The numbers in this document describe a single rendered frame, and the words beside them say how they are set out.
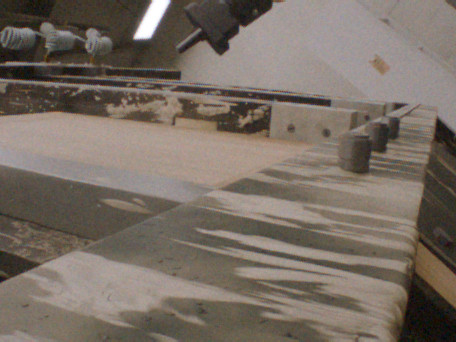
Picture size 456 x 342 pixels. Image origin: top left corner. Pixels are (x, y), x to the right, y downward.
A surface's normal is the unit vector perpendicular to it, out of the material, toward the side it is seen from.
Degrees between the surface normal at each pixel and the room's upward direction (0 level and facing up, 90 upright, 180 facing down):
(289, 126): 90
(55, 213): 90
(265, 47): 90
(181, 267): 57
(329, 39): 90
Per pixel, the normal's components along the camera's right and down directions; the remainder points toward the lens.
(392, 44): -0.48, 0.26
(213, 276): 0.07, -0.98
